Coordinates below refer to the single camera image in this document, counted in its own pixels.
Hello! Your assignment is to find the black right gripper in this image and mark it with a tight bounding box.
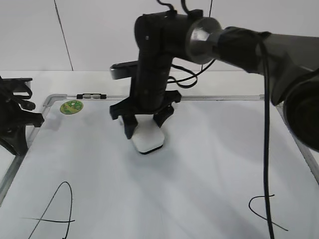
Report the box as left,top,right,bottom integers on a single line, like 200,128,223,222
110,60,181,139

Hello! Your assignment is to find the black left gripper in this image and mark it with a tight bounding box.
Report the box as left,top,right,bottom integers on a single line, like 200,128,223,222
0,86,44,156

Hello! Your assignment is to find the white whiteboard eraser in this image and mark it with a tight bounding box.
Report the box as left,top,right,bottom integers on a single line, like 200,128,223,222
119,115,164,154

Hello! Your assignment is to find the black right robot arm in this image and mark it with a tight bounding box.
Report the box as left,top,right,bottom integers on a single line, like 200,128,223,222
110,10,319,150

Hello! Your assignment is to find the black metal hanging clip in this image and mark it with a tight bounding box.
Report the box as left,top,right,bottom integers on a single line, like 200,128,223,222
76,94,107,100

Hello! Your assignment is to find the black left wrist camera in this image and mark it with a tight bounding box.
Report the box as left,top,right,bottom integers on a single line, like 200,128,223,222
0,78,32,100

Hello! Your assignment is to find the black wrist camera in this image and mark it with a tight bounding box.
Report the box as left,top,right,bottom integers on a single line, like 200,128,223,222
110,61,138,80
0,78,32,100

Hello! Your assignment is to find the white board with aluminium frame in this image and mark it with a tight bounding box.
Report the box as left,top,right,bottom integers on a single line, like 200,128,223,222
0,93,319,239

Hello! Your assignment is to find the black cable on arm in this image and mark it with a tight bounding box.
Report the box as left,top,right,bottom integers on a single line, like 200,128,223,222
261,32,275,239

